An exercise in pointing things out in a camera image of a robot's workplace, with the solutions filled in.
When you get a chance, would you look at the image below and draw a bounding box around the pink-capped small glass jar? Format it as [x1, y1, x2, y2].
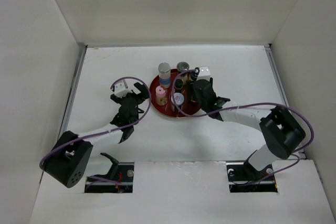
[155, 86, 167, 106]

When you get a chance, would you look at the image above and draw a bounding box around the black-capped white bottle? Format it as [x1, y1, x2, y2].
[190, 67, 200, 81]

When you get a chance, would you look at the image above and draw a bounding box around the red-capped seasoning jar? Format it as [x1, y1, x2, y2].
[171, 92, 184, 113]

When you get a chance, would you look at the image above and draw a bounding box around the dark brown sauce bottle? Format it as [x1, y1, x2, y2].
[173, 78, 184, 93]

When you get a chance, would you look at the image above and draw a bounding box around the silver-capped blue-label bottle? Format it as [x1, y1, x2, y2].
[158, 62, 171, 89]

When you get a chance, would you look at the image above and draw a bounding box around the black-top salt grinder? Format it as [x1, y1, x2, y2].
[176, 61, 190, 84]

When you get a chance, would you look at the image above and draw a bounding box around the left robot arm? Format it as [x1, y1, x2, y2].
[39, 77, 151, 188]

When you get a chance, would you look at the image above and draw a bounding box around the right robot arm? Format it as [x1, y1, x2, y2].
[190, 80, 306, 180]

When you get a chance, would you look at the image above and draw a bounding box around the round red lacquer tray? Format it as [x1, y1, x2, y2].
[150, 68, 200, 118]

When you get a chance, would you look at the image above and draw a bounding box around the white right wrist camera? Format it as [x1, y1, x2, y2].
[197, 66, 211, 81]

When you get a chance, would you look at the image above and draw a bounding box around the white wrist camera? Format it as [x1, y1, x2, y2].
[197, 66, 211, 81]
[111, 80, 131, 98]

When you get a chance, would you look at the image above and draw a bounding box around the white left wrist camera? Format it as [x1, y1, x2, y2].
[111, 80, 131, 98]

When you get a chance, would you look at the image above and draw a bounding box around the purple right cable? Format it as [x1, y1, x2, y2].
[170, 69, 315, 183]

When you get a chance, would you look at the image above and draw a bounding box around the purple cable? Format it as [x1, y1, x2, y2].
[39, 76, 152, 184]
[170, 69, 315, 183]

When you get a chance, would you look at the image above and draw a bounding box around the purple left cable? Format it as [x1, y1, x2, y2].
[39, 76, 152, 184]

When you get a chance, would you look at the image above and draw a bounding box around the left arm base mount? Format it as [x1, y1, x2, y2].
[84, 153, 135, 194]

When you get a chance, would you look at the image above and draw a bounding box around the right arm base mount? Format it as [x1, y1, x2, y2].
[226, 162, 278, 193]

